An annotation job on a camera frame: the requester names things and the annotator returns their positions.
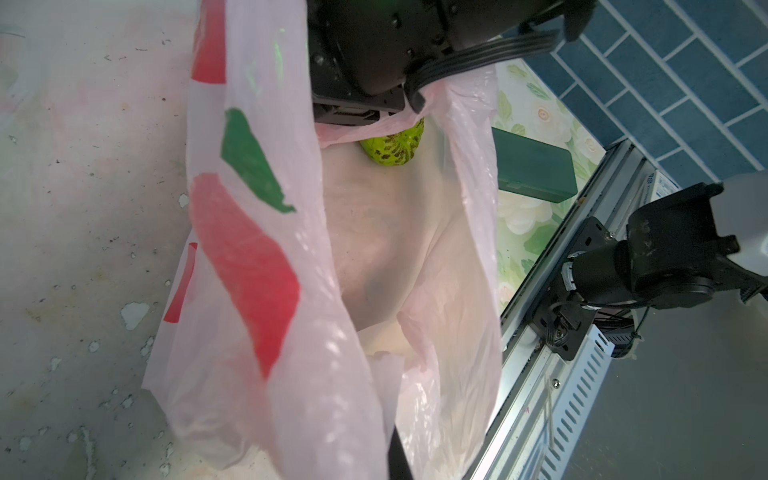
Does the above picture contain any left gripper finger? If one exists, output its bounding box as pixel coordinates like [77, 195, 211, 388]
[388, 428, 414, 480]

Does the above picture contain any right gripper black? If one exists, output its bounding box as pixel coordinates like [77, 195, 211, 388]
[307, 0, 449, 126]

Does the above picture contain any pink plastic bag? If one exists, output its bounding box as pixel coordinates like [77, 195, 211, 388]
[143, 1, 501, 479]

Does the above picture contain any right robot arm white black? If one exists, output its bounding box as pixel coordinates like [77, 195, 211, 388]
[307, 1, 767, 310]

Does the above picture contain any light green speckled fruit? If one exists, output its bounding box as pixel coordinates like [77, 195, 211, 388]
[359, 119, 425, 166]

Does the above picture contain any dark green rectangular block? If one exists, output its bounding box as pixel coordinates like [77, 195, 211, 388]
[492, 127, 578, 203]

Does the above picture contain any aluminium rail frame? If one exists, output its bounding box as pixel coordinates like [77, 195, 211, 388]
[465, 140, 657, 479]

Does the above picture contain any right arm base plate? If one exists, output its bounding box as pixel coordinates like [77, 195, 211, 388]
[524, 217, 637, 361]

